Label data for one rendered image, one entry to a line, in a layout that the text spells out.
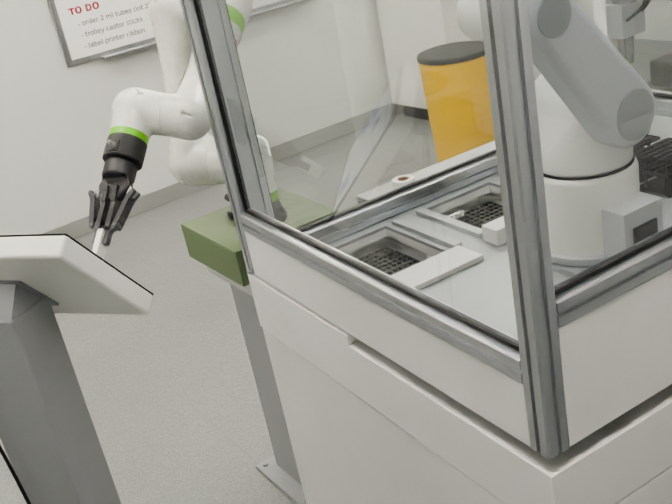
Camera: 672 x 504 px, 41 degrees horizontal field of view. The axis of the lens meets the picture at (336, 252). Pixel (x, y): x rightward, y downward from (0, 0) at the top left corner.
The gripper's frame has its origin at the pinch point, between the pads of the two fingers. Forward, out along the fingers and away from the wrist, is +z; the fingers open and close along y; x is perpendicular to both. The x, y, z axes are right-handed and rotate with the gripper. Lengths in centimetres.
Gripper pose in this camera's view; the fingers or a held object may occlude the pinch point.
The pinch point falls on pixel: (100, 245)
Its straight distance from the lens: 204.1
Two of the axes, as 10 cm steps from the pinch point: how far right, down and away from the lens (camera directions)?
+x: 3.6, 4.0, 8.4
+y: 9.2, -0.1, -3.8
